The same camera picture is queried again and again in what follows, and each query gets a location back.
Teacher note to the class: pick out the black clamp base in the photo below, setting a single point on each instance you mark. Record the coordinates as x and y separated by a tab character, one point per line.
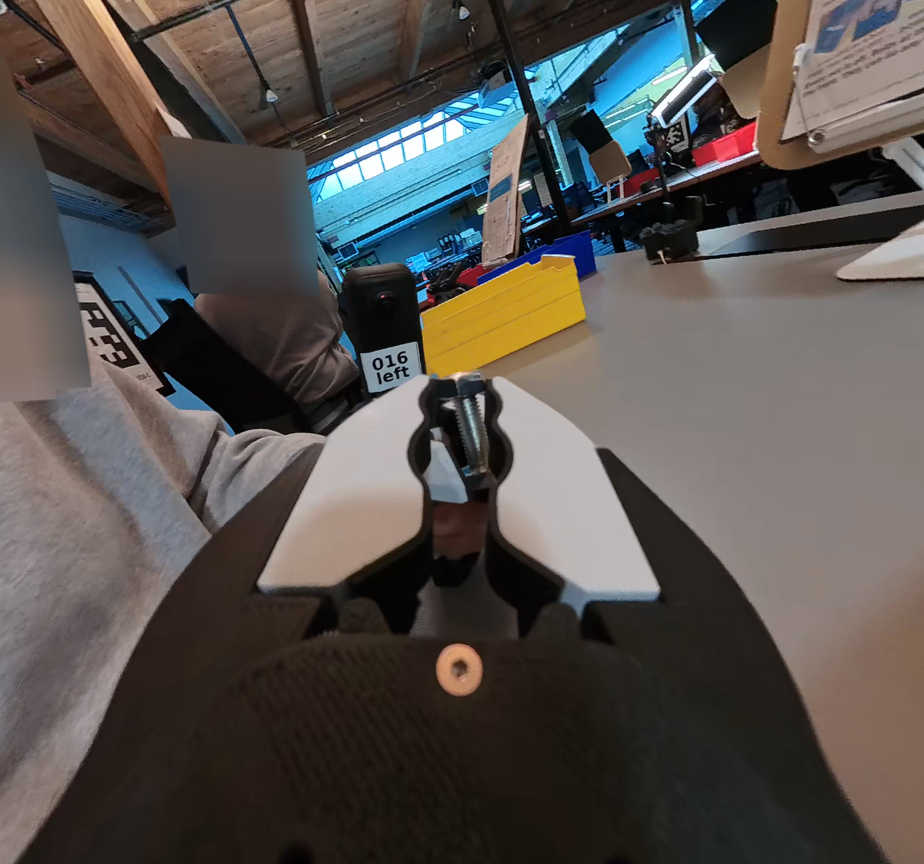
668	240

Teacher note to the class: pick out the brown cardboard board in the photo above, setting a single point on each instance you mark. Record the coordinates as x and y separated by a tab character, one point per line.
505	193

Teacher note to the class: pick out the white ceiling projector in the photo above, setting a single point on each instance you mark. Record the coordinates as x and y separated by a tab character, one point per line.
496	83

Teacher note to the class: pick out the framed marker sign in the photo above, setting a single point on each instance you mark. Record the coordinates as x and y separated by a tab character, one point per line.
115	344

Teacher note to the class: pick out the wooden post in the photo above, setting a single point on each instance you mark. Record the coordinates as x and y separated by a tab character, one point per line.
94	63

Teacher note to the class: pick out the black board stand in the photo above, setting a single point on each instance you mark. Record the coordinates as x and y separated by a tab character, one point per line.
736	20
599	142

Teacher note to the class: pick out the printed instruction sheet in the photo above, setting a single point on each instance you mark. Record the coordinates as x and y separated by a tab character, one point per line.
866	48

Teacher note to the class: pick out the person's left forearm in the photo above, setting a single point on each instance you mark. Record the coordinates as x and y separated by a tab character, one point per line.
252	460

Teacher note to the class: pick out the silver hex bolt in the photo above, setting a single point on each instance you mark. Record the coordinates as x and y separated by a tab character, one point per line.
473	427

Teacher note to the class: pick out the yellow plastic bin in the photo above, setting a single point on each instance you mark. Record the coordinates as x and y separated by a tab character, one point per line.
498	323

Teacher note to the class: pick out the black desk mat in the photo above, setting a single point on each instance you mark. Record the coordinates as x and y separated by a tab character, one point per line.
794	232

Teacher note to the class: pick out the white light bar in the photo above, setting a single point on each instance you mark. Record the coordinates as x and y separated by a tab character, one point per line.
682	92

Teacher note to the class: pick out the grey desk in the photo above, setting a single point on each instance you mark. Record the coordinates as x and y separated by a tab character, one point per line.
758	431

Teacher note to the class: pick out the person's grey hoodie torso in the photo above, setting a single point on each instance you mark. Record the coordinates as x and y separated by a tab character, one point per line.
72	575

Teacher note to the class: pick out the wooden office desk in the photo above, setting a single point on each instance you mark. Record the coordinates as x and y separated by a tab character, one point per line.
650	200

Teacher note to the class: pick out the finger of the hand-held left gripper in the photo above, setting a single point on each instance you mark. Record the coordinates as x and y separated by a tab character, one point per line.
444	478

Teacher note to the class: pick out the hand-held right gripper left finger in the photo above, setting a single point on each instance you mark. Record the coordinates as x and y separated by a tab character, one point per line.
361	489

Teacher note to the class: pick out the red plastic bin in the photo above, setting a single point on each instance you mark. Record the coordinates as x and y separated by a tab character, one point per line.
725	146
642	182
473	276

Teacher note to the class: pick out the small marker tag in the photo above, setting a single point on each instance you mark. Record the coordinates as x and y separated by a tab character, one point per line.
675	135

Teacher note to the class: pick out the black office chair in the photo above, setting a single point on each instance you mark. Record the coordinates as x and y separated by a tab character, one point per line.
209	373

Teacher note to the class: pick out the person's left hand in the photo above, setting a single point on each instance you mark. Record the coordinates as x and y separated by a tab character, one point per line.
456	532

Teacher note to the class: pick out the blue plastic bin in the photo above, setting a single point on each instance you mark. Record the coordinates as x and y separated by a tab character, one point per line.
570	254

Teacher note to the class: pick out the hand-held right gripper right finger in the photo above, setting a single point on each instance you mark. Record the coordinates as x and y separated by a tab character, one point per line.
570	503

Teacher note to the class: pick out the black pole with disc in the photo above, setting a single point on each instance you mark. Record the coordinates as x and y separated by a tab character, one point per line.
520	85

